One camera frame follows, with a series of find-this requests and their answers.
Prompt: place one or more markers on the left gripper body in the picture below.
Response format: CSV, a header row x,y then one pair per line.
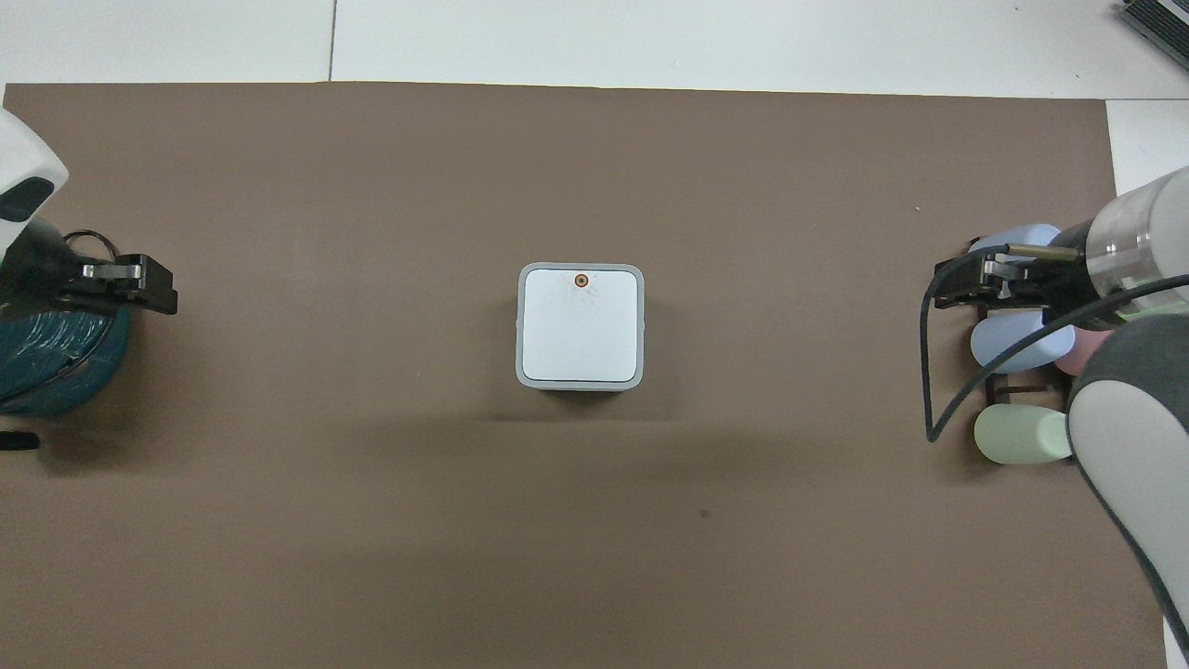
x,y
32,269

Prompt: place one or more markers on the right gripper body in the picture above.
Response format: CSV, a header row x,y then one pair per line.
x,y
1068,279

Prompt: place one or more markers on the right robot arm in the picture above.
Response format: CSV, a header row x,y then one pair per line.
x,y
1133,437

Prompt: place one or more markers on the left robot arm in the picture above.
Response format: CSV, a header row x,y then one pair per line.
x,y
20,153

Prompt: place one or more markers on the white square trash can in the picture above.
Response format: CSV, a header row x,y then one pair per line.
x,y
581,325

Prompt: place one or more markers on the light blue foam cylinder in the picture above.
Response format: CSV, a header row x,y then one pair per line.
x,y
1017,342
1017,237

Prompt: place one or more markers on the pink foam cylinder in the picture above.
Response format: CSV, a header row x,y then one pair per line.
x,y
1089,355

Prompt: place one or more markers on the teal round container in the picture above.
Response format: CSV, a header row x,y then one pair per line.
x,y
65,362

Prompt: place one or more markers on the dark brown rack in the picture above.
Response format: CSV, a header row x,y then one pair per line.
x,y
1022,388

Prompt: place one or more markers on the light green foam cylinder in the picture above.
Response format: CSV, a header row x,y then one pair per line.
x,y
1022,435

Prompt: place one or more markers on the black stand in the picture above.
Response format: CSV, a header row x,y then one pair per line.
x,y
17,441

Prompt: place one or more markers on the grey laptop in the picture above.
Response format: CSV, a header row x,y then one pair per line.
x,y
1161,19

